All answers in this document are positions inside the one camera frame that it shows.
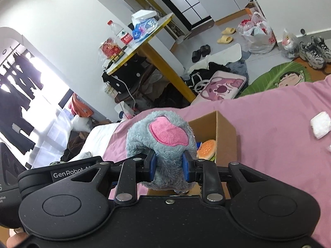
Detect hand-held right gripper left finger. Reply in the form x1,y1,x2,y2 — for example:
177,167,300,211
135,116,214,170
70,152,157,202

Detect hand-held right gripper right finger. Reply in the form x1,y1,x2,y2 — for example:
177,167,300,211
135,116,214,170
182,152,260,202

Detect burger plush toy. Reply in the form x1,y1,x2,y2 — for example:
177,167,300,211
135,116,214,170
197,139,217,161

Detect grey pink plush toy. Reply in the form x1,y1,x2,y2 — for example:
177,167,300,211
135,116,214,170
126,111,198,193

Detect brown cardboard box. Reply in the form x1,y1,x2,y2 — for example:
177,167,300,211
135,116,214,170
147,111,237,199

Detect person's left hand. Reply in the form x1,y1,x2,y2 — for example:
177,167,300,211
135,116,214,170
6,227,29,248

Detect brown cloth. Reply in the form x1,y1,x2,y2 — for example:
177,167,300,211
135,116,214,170
61,130,90,162

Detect white bedding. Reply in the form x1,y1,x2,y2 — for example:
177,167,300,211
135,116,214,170
65,121,122,163

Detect white round device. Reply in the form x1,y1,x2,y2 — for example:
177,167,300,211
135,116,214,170
114,102,135,120

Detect orange clothing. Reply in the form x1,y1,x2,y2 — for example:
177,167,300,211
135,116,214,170
68,93,93,118

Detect pink printed cushion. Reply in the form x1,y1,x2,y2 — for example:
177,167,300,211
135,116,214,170
194,70,246,101

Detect black polka dot cloth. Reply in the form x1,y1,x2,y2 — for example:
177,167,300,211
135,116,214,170
102,55,148,99

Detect black clothes pile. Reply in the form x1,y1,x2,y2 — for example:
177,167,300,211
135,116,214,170
185,62,230,88

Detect hanging dark clothes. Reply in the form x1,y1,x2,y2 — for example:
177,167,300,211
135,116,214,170
0,52,44,155

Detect pink bed sheet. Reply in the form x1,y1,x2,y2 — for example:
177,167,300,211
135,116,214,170
102,74,331,248

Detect grey cloth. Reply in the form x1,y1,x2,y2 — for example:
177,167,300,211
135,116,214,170
228,52,251,83

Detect white floor mat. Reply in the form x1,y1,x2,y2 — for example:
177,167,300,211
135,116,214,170
186,43,242,73

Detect red snack bag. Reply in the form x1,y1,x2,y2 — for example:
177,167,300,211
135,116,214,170
98,37,126,62

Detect round white yellow table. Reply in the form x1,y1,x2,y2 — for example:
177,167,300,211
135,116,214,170
106,12,197,102

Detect green leaf rug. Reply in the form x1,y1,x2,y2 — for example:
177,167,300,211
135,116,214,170
238,61,314,97

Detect clear water bottle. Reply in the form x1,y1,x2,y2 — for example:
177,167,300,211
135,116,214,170
107,20,133,46

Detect blue white packets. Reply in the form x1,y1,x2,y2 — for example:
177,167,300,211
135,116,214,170
132,18,158,39

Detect white plastic packet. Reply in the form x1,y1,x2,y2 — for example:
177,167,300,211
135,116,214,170
310,111,331,138

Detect white red plastic bag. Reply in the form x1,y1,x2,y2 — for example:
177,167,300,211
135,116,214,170
237,12,276,55

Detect white tissue box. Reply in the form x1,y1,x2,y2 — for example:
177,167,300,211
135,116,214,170
131,10,157,25

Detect clear plastic bag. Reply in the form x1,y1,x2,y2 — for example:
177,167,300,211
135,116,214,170
281,28,302,58

